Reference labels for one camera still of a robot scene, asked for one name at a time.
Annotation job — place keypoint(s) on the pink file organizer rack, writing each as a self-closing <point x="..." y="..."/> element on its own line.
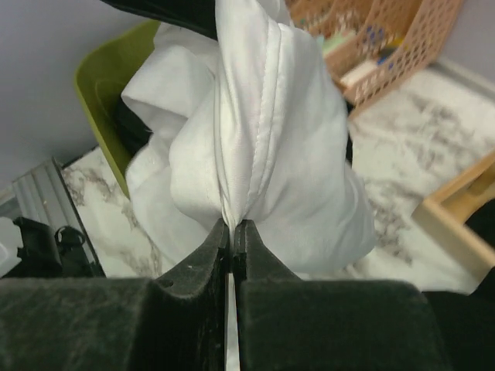
<point x="371" y="47"/>

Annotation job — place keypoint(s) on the wooden clothes rack stand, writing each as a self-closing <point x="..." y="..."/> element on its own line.
<point x="443" y="215"/>

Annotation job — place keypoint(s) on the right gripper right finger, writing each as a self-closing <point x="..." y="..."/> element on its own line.
<point x="286" y="323"/>

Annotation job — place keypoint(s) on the white shirt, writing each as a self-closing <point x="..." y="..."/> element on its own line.
<point x="246" y="127"/>

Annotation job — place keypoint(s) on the green plastic bin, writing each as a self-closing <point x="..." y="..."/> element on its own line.
<point x="99" y="80"/>

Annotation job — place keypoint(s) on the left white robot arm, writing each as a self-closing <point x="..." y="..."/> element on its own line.
<point x="33" y="249"/>

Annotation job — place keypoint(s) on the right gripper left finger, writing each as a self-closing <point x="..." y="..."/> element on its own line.
<point x="174" y="322"/>

